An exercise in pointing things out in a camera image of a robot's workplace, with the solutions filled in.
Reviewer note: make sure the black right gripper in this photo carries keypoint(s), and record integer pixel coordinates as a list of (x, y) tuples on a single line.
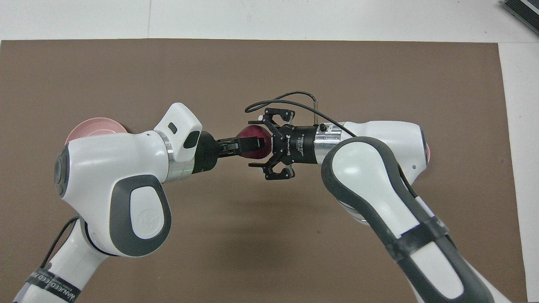
[(299, 145)]

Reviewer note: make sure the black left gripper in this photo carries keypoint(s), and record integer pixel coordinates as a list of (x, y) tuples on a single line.
[(207, 151)]

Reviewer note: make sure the dark red apple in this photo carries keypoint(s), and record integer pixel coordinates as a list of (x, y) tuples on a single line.
[(252, 131)]

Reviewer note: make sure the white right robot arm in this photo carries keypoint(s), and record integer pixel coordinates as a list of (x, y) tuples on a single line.
[(379, 176)]

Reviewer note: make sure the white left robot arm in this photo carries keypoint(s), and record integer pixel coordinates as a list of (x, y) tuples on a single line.
[(109, 168)]

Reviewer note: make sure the pink bowl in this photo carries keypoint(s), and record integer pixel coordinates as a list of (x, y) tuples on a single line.
[(428, 153)]

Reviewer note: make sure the pink plate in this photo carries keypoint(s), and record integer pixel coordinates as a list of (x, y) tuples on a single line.
[(94, 126)]

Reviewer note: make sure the brown table mat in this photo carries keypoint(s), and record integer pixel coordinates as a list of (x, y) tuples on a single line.
[(269, 235)]

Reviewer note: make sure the dark ribbed device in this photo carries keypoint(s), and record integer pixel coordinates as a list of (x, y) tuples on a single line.
[(526, 10)]

